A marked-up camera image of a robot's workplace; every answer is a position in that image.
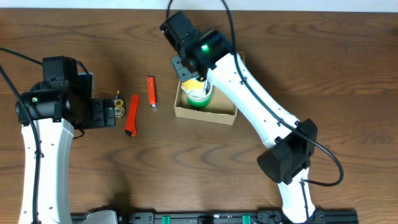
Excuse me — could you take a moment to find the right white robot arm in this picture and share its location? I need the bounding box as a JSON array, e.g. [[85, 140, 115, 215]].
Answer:
[[160, 11, 317, 223]]

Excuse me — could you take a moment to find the green tape roll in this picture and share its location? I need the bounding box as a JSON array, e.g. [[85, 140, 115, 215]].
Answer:
[[186, 83, 213, 109]]

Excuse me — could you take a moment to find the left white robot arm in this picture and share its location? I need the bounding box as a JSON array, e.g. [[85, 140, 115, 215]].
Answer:
[[16, 56, 115, 223]]

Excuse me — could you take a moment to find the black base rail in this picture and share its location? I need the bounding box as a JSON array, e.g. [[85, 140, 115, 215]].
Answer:
[[71, 207, 359, 224]]

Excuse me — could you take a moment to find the cardboard box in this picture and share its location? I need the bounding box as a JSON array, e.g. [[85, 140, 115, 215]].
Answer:
[[173, 51, 246, 126]]

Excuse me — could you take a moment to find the yellow sticky note pad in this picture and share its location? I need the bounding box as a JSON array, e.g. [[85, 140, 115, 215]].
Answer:
[[181, 78, 207, 98]]

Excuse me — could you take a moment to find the orange lighter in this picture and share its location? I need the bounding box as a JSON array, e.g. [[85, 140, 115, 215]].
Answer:
[[147, 77, 157, 108]]

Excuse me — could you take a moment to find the orange utility knife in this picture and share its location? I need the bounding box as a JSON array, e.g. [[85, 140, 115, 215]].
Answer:
[[125, 94, 139, 136]]

